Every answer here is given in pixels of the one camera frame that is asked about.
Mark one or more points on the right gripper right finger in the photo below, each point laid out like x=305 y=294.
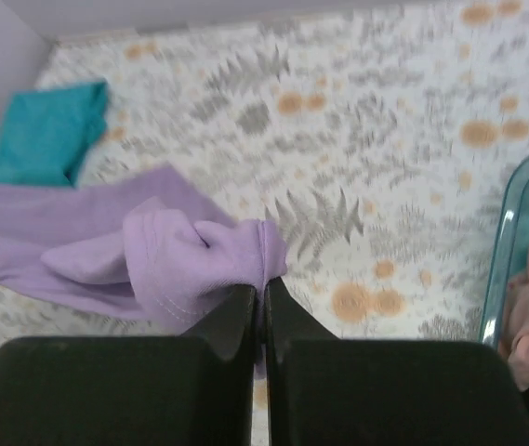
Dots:
x=324 y=390

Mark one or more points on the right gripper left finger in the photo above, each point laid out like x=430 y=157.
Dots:
x=190 y=389

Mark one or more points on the purple t shirt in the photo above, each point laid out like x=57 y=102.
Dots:
x=151 y=247

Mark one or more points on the floral table mat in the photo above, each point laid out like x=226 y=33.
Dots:
x=379 y=142

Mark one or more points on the teal plastic basket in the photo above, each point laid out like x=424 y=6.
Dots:
x=509 y=254

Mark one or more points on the folded teal t shirt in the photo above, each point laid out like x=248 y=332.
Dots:
x=46 y=133

